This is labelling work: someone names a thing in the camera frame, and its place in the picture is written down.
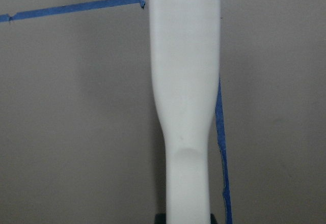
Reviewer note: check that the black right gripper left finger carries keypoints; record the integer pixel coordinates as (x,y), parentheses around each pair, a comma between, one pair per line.
(160,218)

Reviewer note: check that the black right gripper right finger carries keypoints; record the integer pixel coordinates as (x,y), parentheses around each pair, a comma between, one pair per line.
(213,219)

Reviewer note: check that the white hand brush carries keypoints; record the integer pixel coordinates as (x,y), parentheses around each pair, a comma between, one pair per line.
(185,59)

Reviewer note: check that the blue tape line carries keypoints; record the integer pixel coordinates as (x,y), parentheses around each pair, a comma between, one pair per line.
(70,9)
(220,129)

